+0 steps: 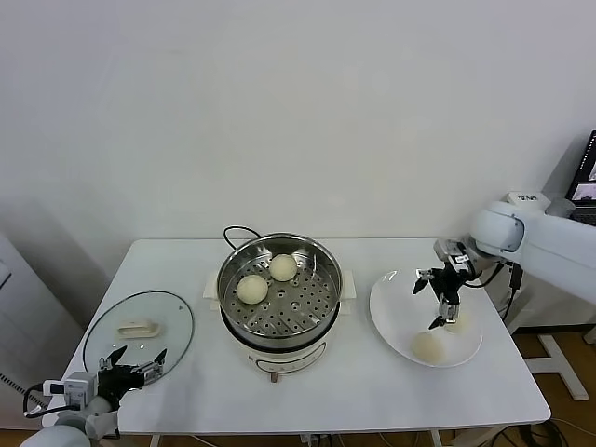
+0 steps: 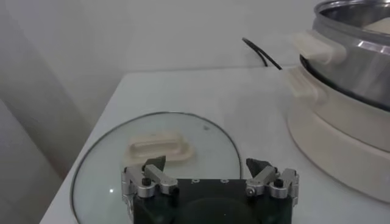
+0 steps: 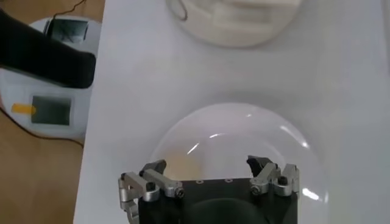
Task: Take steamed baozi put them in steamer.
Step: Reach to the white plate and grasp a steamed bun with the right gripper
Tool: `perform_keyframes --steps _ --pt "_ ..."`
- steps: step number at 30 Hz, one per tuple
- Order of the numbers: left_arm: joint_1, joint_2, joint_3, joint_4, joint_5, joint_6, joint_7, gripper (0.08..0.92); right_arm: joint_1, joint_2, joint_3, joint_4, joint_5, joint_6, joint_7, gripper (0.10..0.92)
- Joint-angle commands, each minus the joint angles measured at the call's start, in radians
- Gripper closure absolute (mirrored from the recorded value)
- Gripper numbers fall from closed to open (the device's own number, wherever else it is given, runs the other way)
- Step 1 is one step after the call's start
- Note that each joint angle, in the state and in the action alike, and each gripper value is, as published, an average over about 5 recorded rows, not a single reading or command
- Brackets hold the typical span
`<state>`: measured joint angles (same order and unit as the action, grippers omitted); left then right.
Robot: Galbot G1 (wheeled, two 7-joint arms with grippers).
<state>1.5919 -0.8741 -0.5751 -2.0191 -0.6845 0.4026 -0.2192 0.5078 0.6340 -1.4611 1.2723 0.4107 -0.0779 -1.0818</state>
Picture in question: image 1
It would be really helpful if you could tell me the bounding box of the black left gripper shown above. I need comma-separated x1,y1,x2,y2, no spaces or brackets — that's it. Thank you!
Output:
96,345,169,402

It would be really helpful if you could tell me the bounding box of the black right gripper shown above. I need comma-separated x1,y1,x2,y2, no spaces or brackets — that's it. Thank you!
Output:
412,264,467,332

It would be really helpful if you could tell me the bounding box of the white steamed baozi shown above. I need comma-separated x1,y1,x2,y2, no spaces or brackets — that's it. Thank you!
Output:
237,274,270,305
269,253,298,282
409,331,446,364
444,312,470,334

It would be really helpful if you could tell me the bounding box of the round glass pot lid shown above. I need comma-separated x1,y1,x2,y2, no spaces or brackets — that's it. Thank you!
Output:
83,290,196,379

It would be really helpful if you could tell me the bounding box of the stainless steel steamer basket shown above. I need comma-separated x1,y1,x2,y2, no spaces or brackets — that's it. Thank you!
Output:
203,234,359,350

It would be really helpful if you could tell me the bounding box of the round white plate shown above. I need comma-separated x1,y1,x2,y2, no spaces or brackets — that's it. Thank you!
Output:
370,267,485,369

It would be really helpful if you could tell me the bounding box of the white side desk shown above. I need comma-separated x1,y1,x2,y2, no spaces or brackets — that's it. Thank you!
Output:
493,189,596,401

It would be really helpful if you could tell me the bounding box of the grey round desk gadget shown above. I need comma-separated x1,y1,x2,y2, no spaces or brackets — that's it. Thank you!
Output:
547,197,577,219

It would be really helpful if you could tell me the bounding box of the cream electric cooking pot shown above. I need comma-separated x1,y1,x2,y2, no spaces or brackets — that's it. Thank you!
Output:
208,297,355,384

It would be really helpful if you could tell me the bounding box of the dark open laptop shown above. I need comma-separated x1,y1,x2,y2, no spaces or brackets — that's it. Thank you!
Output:
568,129,596,224

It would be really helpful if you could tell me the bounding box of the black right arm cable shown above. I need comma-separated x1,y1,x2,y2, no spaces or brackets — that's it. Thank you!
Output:
465,263,507,288

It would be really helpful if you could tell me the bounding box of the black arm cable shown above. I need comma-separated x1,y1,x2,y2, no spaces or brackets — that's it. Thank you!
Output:
465,263,507,288
22,384,66,418

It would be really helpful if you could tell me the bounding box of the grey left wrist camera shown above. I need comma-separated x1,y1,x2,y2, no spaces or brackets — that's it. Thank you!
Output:
44,371,97,411

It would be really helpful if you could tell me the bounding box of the black laptop charger cable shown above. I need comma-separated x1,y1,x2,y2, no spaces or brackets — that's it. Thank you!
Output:
500,260,526,322

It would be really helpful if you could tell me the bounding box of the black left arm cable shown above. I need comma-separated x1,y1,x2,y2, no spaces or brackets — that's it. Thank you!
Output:
22,384,66,418

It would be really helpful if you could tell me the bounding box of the black pot power cord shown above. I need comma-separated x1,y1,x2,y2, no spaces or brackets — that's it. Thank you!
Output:
223,225,264,255

